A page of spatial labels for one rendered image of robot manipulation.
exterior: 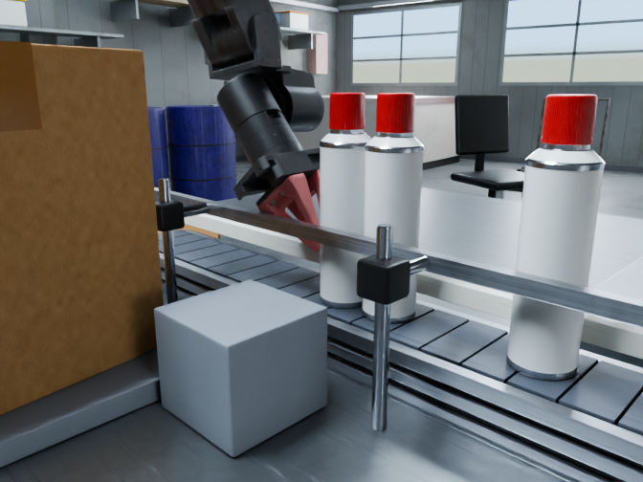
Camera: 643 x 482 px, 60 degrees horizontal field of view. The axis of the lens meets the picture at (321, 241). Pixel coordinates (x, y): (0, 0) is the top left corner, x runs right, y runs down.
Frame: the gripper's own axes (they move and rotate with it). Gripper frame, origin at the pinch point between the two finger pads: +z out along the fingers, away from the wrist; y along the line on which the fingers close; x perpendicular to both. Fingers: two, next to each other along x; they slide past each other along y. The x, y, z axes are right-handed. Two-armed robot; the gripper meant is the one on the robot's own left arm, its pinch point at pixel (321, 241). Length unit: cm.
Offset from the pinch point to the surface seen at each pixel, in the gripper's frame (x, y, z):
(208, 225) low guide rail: 21.5, 3.2, -13.2
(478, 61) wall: 292, 762, -280
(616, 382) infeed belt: -19.3, 0.9, 22.5
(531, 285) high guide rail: -20.5, -4.4, 13.3
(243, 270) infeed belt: 12.4, -1.5, -2.9
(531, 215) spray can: -22.2, -2.4, 9.1
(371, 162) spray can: -12.5, -2.4, -1.9
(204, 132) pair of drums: 302, 238, -208
